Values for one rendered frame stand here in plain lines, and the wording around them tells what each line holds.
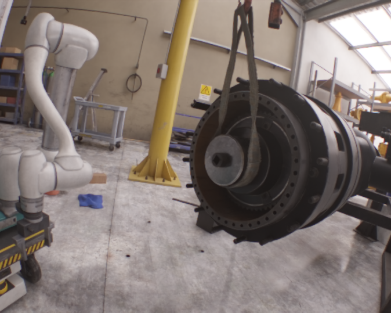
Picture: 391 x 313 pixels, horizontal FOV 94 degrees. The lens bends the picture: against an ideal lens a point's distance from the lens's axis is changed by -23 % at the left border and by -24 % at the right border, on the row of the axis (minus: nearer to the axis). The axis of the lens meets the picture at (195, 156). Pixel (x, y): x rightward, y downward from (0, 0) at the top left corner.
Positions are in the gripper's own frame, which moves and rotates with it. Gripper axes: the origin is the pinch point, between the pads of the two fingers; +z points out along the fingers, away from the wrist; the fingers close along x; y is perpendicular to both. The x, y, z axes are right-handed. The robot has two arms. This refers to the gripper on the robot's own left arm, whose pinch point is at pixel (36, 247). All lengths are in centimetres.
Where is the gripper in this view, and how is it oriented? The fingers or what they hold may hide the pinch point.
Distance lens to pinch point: 101.5
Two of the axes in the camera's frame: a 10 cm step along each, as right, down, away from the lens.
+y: 9.5, 2.2, -2.2
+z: -1.9, 9.7, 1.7
